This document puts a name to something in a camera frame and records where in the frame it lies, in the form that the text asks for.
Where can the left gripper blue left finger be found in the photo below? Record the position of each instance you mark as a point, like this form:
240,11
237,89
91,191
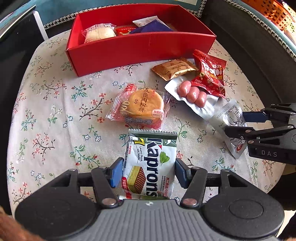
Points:
104,180

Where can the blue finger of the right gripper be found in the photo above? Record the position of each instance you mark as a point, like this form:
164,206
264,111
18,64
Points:
241,132
255,116

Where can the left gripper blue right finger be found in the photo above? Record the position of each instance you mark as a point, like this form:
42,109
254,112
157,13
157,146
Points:
194,181

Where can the silver foil pouch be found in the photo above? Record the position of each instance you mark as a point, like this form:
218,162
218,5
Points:
230,115

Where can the Kaprons wafer packet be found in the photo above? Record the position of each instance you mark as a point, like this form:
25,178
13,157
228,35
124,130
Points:
149,164

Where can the red candy bag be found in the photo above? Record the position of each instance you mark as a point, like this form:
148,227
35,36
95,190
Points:
210,75

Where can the round meat floss cake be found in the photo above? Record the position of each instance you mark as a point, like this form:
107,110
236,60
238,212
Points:
140,105

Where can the three sausages vacuum pack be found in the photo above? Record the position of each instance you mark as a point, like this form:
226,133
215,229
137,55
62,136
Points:
201,103

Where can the gold biscuit packet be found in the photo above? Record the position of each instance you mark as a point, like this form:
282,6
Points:
174,68

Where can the purple snack packet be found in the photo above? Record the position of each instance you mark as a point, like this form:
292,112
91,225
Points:
154,26

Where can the red crown snack packet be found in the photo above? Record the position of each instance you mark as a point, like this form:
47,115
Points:
124,30

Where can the person's left hand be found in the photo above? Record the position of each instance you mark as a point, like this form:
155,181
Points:
11,230

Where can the floral table cloth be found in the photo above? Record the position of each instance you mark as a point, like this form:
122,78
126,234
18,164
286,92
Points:
59,122

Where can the red cardboard box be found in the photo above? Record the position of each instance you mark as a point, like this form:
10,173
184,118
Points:
189,33

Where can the orange plastic basket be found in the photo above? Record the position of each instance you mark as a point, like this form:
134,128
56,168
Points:
281,14

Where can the round bun clear wrapper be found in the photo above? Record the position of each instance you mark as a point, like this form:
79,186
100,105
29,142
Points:
98,32

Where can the white long snack packet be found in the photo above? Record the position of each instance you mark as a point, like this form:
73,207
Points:
142,22

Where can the black glass side table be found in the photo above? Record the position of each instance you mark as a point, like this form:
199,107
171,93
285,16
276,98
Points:
21,31

